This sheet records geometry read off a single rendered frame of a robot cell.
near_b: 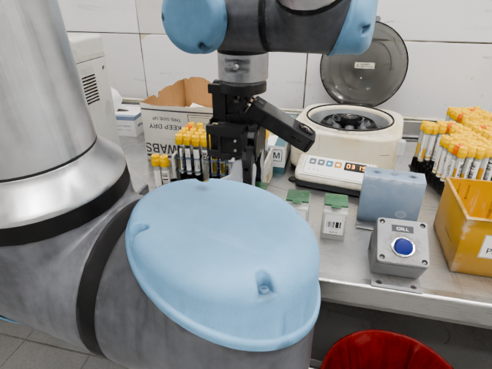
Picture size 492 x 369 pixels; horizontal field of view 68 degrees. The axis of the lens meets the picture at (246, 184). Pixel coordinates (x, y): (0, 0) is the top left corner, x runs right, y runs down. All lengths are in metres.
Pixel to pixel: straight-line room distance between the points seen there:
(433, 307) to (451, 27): 0.76
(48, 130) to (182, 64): 1.00
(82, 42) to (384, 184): 0.63
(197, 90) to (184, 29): 0.73
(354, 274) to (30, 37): 0.51
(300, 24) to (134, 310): 0.29
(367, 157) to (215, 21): 0.50
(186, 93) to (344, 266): 0.75
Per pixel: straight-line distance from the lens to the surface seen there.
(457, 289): 0.63
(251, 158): 0.56
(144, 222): 0.21
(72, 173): 0.25
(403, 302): 0.61
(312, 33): 0.39
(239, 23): 0.41
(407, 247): 0.56
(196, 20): 0.41
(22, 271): 0.27
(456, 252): 0.64
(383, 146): 0.80
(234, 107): 0.57
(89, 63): 0.85
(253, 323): 0.19
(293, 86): 1.14
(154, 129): 0.91
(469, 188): 0.73
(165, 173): 0.70
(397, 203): 0.69
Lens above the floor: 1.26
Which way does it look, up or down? 28 degrees down
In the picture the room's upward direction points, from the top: straight up
